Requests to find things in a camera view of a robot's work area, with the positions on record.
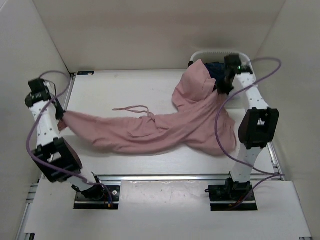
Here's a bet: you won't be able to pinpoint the aluminium table frame rail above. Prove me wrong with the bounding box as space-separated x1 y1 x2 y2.
14 71 313 240

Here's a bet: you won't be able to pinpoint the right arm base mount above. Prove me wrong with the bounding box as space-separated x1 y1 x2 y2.
204 178 258 212

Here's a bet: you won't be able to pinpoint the blue denim jeans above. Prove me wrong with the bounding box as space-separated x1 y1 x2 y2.
204 62 226 82

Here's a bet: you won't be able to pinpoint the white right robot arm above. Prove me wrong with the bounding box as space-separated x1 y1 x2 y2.
216 53 280 200

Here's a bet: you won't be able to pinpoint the pink drawstring trousers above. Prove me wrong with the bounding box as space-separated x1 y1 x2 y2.
58 60 237 156

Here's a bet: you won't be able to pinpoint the white plastic basket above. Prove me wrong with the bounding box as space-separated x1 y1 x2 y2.
189 49 251 64

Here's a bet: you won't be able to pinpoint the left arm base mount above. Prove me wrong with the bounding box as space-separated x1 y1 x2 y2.
73 184 121 210

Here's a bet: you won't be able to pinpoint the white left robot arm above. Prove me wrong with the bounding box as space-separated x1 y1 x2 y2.
25 77 105 200

